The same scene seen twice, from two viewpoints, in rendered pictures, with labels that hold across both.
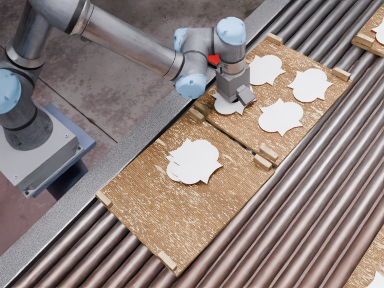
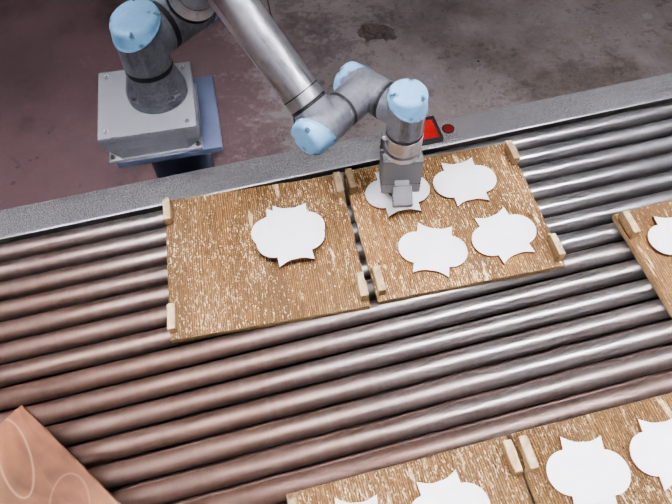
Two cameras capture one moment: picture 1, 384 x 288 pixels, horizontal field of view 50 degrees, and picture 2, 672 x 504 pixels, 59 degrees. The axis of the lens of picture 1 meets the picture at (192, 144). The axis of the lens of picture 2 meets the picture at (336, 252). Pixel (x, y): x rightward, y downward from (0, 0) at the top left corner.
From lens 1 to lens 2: 42 cm
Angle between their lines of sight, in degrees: 15
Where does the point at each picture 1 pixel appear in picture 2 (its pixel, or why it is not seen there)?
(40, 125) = (164, 90)
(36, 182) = (127, 150)
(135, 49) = (259, 52)
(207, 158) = (305, 239)
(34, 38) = not seen: outside the picture
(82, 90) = not seen: hidden behind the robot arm
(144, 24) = (446, 55)
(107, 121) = not seen: hidden behind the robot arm
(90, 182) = (175, 185)
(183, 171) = (267, 236)
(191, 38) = (356, 80)
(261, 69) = (462, 178)
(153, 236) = (183, 283)
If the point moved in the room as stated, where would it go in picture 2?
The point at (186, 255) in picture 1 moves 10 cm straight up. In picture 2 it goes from (197, 326) to (185, 304)
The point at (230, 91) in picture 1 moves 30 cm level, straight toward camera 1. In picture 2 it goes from (384, 178) to (296, 279)
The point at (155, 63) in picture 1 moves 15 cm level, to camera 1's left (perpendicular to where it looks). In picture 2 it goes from (276, 82) to (206, 58)
